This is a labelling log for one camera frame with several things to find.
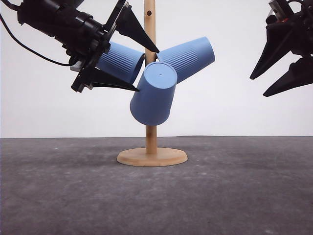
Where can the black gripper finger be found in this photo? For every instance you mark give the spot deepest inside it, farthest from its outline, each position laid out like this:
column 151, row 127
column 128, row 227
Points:
column 101, row 77
column 281, row 40
column 300, row 74
column 128, row 25

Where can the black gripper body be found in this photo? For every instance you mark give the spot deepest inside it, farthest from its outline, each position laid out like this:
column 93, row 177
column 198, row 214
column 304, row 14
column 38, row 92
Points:
column 86, row 53
column 284, row 12

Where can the blue ribbed cup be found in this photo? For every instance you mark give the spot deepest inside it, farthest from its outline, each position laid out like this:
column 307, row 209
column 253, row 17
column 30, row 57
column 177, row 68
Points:
column 189, row 57
column 122, row 61
column 155, row 92

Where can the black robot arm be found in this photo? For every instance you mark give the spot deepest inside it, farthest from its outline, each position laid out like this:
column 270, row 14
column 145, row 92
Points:
column 70, row 26

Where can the wooden cup tree stand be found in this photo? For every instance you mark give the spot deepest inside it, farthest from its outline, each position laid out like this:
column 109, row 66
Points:
column 151, row 155

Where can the black cable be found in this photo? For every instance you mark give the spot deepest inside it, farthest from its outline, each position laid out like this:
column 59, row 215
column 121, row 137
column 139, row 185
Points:
column 63, row 64

